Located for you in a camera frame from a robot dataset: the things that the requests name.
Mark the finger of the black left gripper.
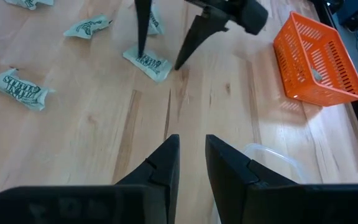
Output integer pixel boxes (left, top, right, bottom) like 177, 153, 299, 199
134, 0, 153, 58
174, 7, 229, 71

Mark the black device blue light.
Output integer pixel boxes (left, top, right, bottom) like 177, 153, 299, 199
336, 0, 358, 29

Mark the green white stevia packet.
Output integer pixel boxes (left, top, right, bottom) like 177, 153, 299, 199
147, 6, 164, 35
4, 0, 55, 11
311, 68, 323, 82
0, 67, 55, 111
122, 44, 173, 83
63, 14, 113, 40

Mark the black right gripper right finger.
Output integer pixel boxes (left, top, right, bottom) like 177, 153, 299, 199
206, 134, 298, 224

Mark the clear plastic container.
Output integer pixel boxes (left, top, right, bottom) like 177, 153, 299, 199
242, 142, 312, 185

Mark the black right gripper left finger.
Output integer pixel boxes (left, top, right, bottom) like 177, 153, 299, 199
116, 134, 181, 224

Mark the orange plastic basket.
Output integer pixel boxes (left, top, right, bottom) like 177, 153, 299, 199
273, 11, 358, 108

